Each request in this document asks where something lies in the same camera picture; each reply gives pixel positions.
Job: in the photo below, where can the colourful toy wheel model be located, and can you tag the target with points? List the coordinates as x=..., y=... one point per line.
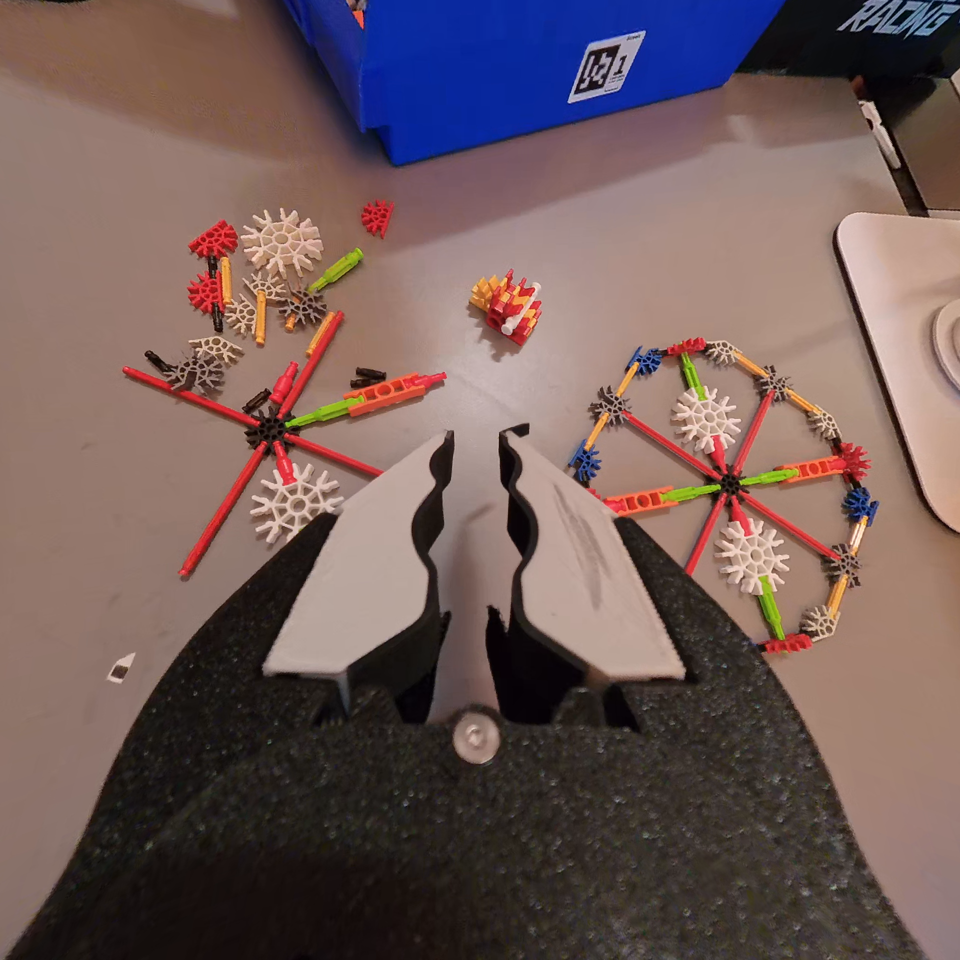
x=729, y=480

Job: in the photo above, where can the yellow toy rod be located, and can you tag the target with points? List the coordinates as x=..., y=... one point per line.
x=226, y=283
x=320, y=334
x=260, y=322

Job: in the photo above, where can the small paper scrap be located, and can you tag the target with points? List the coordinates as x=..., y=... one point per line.
x=124, y=664

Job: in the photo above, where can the black printed cardboard box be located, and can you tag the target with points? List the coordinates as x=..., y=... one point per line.
x=810, y=37

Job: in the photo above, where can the pale grey small connector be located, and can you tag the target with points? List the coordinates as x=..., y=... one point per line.
x=240, y=316

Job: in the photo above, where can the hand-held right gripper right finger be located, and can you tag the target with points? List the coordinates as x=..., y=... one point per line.
x=592, y=600

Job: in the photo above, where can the white printed tag sticker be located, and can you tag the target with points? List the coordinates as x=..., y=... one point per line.
x=626, y=64

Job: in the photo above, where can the large white snowflake connector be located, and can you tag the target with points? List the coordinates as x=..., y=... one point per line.
x=282, y=241

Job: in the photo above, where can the small red fan connector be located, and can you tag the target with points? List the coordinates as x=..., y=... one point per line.
x=377, y=217

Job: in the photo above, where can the blue plastic bin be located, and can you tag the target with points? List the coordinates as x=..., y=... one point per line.
x=487, y=75

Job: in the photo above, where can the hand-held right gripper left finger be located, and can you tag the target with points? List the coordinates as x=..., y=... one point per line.
x=360, y=585

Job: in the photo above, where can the dark grey snowflake connector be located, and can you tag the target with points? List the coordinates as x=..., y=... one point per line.
x=304, y=307

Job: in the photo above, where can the light grey fan connector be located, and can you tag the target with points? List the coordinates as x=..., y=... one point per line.
x=219, y=349
x=268, y=283

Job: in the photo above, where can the half-built spoke toy model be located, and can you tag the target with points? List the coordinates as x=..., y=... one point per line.
x=268, y=429

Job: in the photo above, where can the small white plug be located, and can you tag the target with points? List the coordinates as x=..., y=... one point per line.
x=879, y=135

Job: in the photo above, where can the white flat stand base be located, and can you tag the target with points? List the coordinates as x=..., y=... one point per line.
x=885, y=315

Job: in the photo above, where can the red yellow connector cluster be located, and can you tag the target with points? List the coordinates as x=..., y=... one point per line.
x=506, y=307

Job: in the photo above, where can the green toy rod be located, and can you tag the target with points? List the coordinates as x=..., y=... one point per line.
x=335, y=270

